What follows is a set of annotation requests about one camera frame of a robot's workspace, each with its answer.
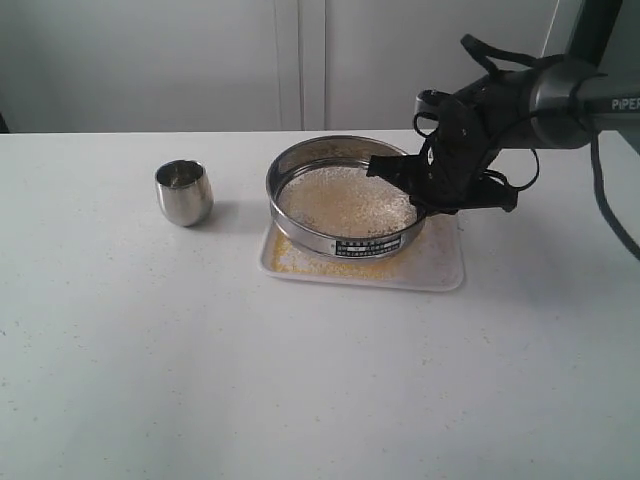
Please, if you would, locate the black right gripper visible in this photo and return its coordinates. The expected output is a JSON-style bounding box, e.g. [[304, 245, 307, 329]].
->
[[366, 70, 538, 216]]

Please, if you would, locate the round stainless steel sieve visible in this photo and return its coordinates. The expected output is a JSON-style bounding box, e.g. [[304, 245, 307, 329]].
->
[[266, 135, 426, 262]]

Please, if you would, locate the stainless steel cup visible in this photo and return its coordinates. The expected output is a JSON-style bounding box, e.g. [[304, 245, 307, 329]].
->
[[155, 159, 214, 227]]

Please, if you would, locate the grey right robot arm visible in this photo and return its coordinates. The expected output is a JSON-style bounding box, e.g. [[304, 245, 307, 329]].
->
[[367, 56, 639, 215]]

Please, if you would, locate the white plastic tray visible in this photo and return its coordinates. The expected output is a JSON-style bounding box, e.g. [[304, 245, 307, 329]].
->
[[257, 214, 466, 293]]

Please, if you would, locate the white cabinet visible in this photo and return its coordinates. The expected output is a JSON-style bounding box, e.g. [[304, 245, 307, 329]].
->
[[1, 1, 581, 133]]

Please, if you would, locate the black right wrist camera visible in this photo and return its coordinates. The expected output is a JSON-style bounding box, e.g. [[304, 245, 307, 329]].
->
[[412, 89, 450, 138]]

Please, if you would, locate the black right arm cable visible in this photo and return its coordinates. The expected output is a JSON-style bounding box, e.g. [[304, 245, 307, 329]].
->
[[459, 33, 640, 261]]

